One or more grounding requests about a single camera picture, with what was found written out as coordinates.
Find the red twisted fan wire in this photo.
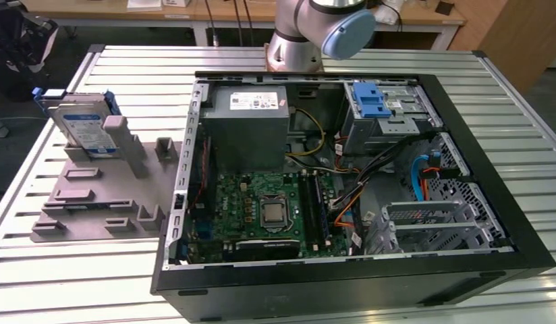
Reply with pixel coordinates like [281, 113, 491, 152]
[200, 137, 212, 203]

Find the silver CPU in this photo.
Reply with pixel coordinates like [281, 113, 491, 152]
[263, 202, 284, 223]

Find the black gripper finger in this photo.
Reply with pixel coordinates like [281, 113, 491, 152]
[20, 15, 60, 74]
[0, 35, 25, 74]

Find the yellow wire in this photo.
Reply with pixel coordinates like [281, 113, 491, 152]
[287, 107, 328, 158]

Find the green motherboard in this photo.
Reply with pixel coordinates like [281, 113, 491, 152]
[187, 170, 351, 263]

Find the black open PC case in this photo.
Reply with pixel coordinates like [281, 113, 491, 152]
[151, 70, 556, 321]

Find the white plastic bag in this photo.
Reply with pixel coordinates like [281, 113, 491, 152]
[375, 0, 403, 25]

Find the grey parts rack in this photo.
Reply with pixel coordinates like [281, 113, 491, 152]
[29, 114, 184, 244]

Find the black RAM slot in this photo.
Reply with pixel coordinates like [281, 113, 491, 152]
[299, 170, 317, 252]

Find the blue wire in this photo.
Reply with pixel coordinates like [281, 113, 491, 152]
[411, 153, 441, 203]

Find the black wire bundle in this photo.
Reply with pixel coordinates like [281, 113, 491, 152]
[329, 133, 439, 207]

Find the blue drive cage latch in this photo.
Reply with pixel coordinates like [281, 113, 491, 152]
[351, 82, 395, 119]

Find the hard disk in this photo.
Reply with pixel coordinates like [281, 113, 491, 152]
[33, 88, 123, 159]

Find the white paper sheet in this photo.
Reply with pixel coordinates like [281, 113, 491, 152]
[127, 0, 163, 11]

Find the CPU socket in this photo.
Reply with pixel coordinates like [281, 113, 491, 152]
[259, 194, 292, 234]

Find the wooden cabinet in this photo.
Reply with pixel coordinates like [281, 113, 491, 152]
[448, 0, 556, 92]

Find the grey power supply unit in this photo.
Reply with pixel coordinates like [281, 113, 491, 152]
[200, 84, 292, 173]

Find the grey metal drive cage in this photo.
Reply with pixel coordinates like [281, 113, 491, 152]
[340, 80, 444, 156]

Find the wooden desk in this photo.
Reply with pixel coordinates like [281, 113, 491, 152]
[24, 0, 468, 47]

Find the orange wire bundle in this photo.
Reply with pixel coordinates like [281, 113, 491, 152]
[333, 198, 364, 230]

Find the grey metal disk bay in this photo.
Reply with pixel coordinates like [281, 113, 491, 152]
[379, 200, 507, 254]

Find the black graphics card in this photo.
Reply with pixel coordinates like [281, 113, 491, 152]
[223, 238, 301, 261]

